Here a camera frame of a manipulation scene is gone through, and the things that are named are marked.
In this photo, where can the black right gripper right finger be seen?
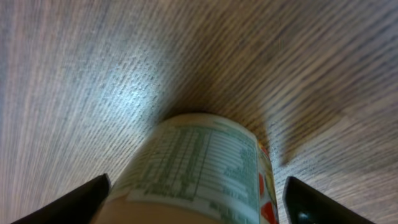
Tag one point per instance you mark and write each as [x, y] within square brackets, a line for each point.
[306, 205]

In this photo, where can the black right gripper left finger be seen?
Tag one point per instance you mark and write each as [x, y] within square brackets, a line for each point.
[78, 206]

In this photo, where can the green lid jar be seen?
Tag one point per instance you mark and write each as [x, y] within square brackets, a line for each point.
[195, 168]

